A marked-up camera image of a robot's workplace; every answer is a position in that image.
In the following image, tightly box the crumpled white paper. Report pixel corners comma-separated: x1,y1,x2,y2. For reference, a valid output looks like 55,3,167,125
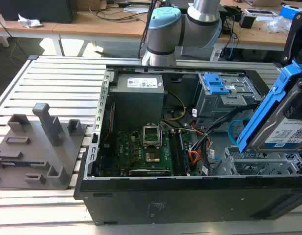
17,13,44,29

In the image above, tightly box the blue hanging cable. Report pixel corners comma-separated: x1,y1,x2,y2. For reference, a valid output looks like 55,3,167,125
228,30,239,60

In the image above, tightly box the orange wire bundle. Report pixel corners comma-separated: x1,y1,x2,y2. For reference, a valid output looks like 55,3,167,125
188,149,203,165

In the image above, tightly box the black desk cable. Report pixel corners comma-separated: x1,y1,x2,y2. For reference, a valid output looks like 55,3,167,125
95,6,153,24

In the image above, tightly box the grey plastic parts rack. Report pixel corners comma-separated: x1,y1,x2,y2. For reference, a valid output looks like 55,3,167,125
0,102,88,190

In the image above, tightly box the blue cardboard box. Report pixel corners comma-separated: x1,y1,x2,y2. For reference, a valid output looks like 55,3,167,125
279,4,302,21

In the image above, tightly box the black RAM slot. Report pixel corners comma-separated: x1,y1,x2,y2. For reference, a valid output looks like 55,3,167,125
168,131,182,176
178,132,191,175

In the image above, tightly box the black open PC case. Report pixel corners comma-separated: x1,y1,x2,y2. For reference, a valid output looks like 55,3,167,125
74,62,302,226

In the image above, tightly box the red thin cable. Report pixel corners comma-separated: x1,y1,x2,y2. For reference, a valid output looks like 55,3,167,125
103,102,117,143

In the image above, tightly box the black graphics card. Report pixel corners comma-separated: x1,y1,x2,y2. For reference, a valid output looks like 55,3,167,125
128,168,172,177

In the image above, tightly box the metal socket cover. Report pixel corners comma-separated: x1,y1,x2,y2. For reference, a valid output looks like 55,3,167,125
142,124,162,148

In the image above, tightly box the large black box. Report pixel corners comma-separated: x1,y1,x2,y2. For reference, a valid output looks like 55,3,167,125
0,0,74,24

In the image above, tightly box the clear plastic bag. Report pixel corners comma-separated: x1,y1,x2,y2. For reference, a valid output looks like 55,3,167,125
265,15,293,33

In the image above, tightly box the small black device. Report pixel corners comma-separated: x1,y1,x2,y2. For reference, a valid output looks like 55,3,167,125
239,14,256,29

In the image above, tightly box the blue disk data wire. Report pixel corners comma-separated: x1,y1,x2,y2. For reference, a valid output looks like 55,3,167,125
227,118,250,145

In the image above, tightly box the grey metal disk bay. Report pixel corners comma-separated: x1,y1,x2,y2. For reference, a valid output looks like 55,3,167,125
214,145,302,176

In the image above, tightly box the wooden desk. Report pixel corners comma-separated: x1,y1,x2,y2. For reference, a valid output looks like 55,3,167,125
0,0,302,52

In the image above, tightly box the CPU socket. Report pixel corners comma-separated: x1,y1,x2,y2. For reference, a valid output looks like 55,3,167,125
145,151,162,164

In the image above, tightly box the yellow and black power cable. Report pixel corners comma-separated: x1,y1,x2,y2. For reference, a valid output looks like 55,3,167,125
161,91,187,122

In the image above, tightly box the black cable bundle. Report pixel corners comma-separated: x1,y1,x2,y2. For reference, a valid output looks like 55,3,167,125
189,107,241,176

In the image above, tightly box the blue plastic drive latch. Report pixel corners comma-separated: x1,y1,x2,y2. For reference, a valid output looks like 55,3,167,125
203,72,230,95

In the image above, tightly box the hard disk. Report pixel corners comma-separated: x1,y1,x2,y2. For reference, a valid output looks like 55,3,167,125
235,58,302,155

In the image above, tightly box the grey power supply unit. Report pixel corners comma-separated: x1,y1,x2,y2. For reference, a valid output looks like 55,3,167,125
108,73,165,124

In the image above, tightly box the grey metal drive cage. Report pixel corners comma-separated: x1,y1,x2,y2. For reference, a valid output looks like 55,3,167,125
193,72,262,118

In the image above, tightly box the green motherboard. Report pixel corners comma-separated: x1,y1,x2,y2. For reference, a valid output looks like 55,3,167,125
97,122,191,177

